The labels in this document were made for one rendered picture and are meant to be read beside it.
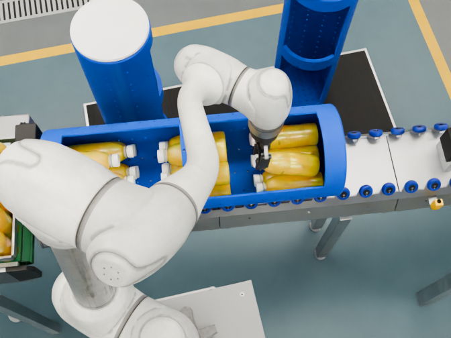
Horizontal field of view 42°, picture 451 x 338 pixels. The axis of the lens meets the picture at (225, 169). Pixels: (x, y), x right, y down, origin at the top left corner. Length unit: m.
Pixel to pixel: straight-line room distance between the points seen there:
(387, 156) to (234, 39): 1.53
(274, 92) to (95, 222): 0.55
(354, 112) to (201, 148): 1.96
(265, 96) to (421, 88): 2.13
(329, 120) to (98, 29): 0.89
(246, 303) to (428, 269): 1.45
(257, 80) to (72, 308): 0.67
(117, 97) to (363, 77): 1.38
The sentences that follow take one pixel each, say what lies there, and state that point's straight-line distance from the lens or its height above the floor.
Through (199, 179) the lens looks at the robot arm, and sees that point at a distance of 1.01.
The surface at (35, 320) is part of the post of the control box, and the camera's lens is 2.48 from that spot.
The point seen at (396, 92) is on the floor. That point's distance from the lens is 3.28.
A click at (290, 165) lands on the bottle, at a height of 1.17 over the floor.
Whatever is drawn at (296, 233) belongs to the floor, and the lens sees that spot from 2.86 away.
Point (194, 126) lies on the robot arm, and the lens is 1.15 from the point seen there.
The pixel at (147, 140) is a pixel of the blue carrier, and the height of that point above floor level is 1.03.
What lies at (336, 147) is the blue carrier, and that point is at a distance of 1.69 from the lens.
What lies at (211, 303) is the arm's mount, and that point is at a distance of 1.68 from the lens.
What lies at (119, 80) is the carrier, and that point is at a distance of 2.15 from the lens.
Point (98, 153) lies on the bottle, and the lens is 1.73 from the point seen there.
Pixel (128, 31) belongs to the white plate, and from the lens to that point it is 2.11.
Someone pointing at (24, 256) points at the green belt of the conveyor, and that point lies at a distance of 1.99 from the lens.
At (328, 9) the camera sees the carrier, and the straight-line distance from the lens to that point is 2.25.
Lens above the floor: 2.73
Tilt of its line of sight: 68 degrees down
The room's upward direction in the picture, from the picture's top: straight up
